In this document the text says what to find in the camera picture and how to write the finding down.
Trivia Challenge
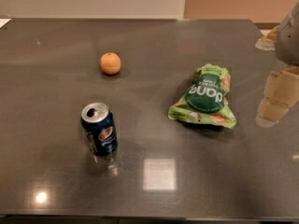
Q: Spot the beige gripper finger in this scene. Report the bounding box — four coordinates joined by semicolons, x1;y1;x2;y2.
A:
255;26;278;50
255;65;299;128

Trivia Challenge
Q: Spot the green rice chip bag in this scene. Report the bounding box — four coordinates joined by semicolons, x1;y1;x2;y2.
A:
168;63;236;129

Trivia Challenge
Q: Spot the blue pepsi can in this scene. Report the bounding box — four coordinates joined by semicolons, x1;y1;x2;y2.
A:
80;103;118;156

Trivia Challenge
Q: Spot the orange fruit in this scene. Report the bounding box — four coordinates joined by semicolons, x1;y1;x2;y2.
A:
100;52;121;76

